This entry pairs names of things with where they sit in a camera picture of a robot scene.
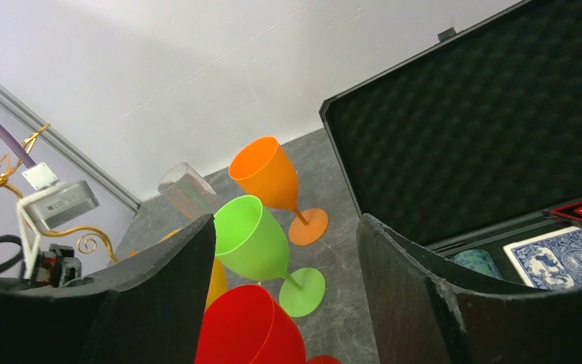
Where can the green plastic wine glass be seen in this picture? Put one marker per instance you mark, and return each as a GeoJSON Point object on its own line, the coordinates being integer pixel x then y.
{"type": "Point", "coordinates": [252, 244]}

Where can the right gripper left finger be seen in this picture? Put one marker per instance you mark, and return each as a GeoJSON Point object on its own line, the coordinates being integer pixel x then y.
{"type": "Point", "coordinates": [145, 309]}

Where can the playing card deck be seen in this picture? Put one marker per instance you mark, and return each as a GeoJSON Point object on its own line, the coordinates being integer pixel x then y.
{"type": "Point", "coordinates": [551, 261]}

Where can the gold wire glass rack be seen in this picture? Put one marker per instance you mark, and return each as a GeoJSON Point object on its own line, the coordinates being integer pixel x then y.
{"type": "Point", "coordinates": [87, 244]}

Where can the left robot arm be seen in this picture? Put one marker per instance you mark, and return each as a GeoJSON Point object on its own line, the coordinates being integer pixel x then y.
{"type": "Point", "coordinates": [54, 267]}

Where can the yellow plastic wine glass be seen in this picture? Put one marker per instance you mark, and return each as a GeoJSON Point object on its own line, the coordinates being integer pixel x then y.
{"type": "Point", "coordinates": [218, 283]}

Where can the orange plastic wine glass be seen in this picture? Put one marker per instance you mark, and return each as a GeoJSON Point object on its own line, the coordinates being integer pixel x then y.
{"type": "Point", "coordinates": [263, 169]}

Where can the clear champagne flute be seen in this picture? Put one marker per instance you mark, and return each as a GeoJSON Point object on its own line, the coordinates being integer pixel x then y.
{"type": "Point", "coordinates": [189, 192]}

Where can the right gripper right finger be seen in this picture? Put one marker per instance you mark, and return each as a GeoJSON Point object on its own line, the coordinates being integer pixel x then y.
{"type": "Point", "coordinates": [427, 309]}

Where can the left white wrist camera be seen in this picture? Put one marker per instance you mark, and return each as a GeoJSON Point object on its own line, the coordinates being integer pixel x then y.
{"type": "Point", "coordinates": [53, 203]}

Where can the black poker chip case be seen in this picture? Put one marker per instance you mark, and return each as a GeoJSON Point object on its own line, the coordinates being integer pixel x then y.
{"type": "Point", "coordinates": [465, 147]}

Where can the red plastic wine glass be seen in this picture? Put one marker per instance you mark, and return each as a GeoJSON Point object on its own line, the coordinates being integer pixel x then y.
{"type": "Point", "coordinates": [246, 325]}

